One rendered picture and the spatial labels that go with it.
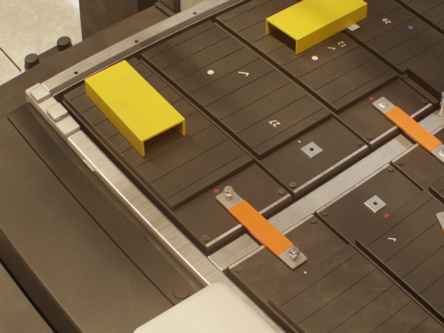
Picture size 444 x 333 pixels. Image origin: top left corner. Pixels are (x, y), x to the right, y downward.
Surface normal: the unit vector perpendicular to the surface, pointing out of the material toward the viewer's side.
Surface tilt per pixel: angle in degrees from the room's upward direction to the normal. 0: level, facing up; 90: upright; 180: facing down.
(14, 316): 0
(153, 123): 0
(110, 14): 90
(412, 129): 0
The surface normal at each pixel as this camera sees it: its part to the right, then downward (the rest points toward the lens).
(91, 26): -0.67, 0.54
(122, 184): 0.00, -0.69
